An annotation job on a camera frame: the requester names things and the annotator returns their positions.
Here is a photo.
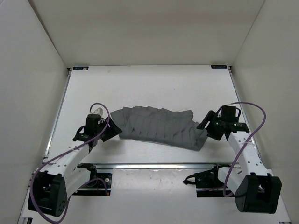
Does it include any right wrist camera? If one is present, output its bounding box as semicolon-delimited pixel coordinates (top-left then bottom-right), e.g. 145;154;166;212
216;107;222;117

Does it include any blue label right corner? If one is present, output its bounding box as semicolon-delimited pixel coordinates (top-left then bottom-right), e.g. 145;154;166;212
211;65;227;69

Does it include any aluminium front table rail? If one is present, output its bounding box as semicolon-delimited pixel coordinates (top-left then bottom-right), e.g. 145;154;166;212
43;162;241;170

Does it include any grey pleated skirt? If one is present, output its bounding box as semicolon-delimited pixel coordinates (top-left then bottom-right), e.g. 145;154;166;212
111;106;207;151

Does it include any blue label left corner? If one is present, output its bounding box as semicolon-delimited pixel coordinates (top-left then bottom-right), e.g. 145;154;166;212
72;66;89;70

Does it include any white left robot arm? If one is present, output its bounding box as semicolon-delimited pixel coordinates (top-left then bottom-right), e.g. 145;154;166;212
28;113;122;217

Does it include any blue label corner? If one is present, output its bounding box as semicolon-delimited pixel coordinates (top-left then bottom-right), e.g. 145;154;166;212
211;65;227;69
72;66;89;70

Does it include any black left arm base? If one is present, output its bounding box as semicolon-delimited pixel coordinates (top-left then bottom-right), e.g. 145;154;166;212
74;163;113;196

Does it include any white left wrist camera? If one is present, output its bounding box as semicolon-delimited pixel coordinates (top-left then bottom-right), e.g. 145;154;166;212
90;107;104;116

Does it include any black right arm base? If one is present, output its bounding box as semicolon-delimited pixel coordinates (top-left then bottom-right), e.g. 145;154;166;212
183;163;231;192

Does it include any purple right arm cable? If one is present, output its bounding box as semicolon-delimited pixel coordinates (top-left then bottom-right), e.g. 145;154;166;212
196;101;267;198

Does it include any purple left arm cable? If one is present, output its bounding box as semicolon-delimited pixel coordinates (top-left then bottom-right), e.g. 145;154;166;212
30;102;112;222

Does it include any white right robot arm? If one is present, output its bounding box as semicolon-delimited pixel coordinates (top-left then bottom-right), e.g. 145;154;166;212
197;103;282;214

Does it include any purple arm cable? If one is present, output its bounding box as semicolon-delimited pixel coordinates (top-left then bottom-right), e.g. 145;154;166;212
30;102;112;222
196;101;267;198

